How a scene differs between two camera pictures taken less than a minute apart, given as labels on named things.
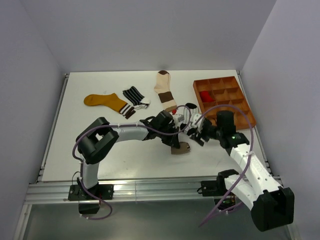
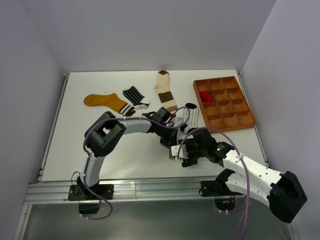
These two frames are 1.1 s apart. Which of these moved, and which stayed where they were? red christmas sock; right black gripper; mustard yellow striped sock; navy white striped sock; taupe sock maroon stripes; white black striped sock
Moved: right black gripper; taupe sock maroon stripes
Stayed: navy white striped sock; red christmas sock; white black striped sock; mustard yellow striped sock
